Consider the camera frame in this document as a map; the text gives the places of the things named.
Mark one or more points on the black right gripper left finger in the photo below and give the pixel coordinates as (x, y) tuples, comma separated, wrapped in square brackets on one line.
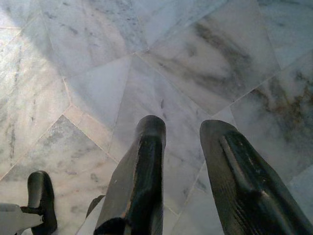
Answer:
[(141, 186)]

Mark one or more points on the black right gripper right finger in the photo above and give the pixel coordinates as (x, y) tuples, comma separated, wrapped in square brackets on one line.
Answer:
[(247, 191)]

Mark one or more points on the grey robot leg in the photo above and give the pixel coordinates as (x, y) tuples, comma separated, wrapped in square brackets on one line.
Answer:
[(17, 218)]

